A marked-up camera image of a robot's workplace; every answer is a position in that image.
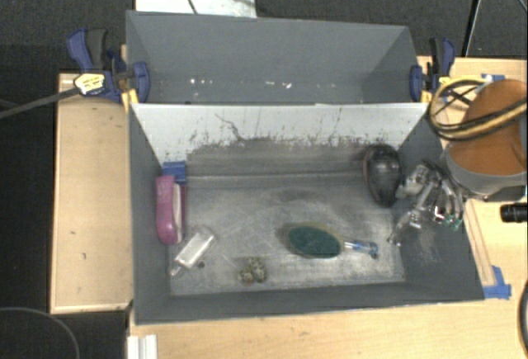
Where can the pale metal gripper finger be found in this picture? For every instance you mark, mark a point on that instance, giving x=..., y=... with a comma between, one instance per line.
x=409, y=221
x=412, y=184

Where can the black egg-shaped object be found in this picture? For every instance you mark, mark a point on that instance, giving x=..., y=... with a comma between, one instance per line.
x=383, y=176

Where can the grey metal bin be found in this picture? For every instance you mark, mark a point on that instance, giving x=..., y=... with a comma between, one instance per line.
x=264, y=200

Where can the speckled toy frog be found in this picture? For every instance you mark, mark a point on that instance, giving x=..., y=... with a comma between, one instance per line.
x=252, y=270

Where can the pink and white brush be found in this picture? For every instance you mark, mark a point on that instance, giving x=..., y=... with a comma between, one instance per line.
x=167, y=211

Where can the pale wood flat board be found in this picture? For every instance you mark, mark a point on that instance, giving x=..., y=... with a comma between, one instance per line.
x=90, y=204

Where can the black cylinder on white bracket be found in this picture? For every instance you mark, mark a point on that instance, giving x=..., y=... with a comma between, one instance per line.
x=515, y=213

